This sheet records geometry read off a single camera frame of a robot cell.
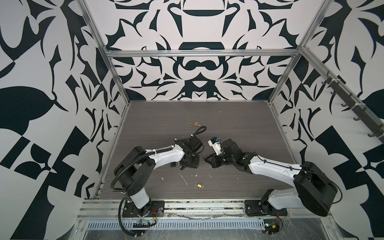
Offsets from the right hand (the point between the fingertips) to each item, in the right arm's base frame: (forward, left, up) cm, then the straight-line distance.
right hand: (205, 160), depth 81 cm
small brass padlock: (+29, +5, -6) cm, 30 cm away
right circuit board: (-29, -30, -10) cm, 43 cm away
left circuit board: (-27, +30, -6) cm, 41 cm away
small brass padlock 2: (-11, +4, -8) cm, 14 cm away
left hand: (+2, +5, -6) cm, 8 cm away
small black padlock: (+1, +18, -8) cm, 20 cm away
